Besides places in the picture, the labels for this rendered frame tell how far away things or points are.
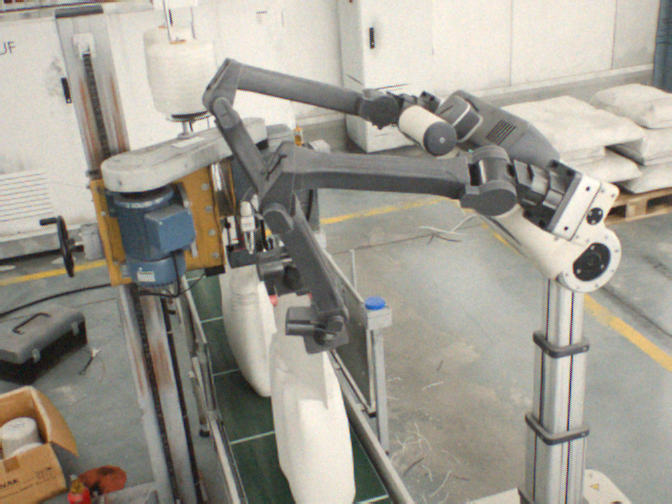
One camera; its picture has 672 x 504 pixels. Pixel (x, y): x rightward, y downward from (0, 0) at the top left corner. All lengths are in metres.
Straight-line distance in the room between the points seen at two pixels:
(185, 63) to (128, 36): 2.95
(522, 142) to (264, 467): 1.42
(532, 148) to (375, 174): 0.36
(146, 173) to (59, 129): 3.02
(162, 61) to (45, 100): 3.02
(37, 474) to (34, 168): 2.31
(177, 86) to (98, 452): 1.88
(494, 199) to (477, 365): 2.31
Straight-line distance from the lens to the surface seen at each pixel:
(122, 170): 2.03
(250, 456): 2.64
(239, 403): 2.88
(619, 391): 3.59
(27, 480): 3.24
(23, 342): 3.96
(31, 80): 4.95
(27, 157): 5.06
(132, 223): 2.08
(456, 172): 1.41
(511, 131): 1.63
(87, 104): 2.24
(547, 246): 1.70
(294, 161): 1.36
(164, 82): 1.99
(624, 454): 3.27
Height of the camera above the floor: 2.03
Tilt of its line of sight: 25 degrees down
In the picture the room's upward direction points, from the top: 5 degrees counter-clockwise
